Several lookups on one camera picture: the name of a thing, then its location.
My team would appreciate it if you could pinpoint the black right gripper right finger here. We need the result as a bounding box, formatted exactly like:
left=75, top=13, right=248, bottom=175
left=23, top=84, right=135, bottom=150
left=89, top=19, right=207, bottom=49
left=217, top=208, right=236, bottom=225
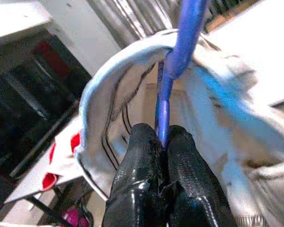
left=163, top=124, right=238, bottom=227

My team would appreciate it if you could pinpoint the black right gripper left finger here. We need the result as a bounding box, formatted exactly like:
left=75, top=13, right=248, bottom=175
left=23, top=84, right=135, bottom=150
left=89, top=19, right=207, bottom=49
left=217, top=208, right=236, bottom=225
left=101, top=122, right=168, bottom=227

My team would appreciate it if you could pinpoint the white garment stitched collar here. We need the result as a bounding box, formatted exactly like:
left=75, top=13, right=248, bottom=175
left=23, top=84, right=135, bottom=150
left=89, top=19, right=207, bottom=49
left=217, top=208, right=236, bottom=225
left=78, top=28, right=284, bottom=227

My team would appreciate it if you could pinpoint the purple wire clothes hanger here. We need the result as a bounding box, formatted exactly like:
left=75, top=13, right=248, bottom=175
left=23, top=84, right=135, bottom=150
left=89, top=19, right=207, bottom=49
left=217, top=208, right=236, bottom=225
left=153, top=0, right=208, bottom=151

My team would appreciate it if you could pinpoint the red clothes hanger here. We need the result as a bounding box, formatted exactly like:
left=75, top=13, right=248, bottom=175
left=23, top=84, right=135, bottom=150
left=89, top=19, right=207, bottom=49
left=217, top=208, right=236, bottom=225
left=41, top=132, right=83, bottom=192

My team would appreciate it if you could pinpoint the pink object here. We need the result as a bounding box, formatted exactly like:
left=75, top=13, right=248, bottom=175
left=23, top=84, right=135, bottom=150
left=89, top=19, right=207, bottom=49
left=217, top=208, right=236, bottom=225
left=60, top=207, right=92, bottom=227

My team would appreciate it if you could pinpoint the long white table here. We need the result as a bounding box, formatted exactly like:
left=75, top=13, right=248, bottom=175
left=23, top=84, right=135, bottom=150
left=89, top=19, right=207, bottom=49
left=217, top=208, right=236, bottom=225
left=204, top=0, right=284, bottom=108

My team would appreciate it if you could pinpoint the grey curtain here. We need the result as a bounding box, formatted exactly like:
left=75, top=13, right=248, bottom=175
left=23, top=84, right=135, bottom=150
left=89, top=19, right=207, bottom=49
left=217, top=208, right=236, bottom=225
left=86, top=0, right=180, bottom=48

